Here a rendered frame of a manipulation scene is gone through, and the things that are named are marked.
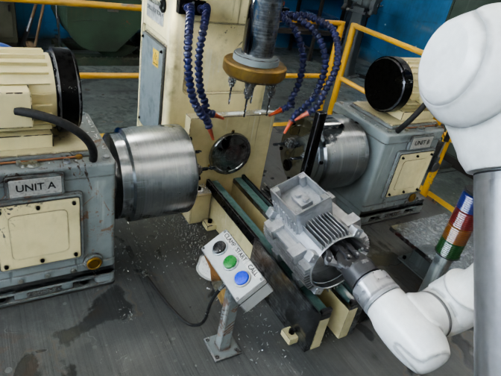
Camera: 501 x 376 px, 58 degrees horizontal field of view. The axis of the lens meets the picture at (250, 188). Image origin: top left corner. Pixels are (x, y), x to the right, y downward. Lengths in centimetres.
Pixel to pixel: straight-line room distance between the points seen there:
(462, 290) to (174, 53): 98
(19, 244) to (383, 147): 109
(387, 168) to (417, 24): 592
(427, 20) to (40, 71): 665
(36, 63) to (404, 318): 89
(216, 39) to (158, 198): 55
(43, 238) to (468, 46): 92
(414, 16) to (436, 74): 699
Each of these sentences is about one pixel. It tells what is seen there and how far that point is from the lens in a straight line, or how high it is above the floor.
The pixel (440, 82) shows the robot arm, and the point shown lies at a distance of 50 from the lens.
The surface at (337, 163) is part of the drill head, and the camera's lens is 143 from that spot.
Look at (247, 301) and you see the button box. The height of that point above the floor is 104.
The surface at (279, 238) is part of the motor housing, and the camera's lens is 110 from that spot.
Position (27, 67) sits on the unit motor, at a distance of 104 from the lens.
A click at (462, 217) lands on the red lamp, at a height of 115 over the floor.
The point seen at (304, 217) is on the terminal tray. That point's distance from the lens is 105.
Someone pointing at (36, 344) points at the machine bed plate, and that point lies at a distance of 114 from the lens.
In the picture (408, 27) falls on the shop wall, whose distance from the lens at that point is 753.
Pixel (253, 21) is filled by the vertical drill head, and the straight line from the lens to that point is 124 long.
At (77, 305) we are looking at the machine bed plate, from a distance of 121.
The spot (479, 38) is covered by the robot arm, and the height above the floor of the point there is 161.
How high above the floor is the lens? 166
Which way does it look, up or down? 30 degrees down
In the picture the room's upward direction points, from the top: 11 degrees clockwise
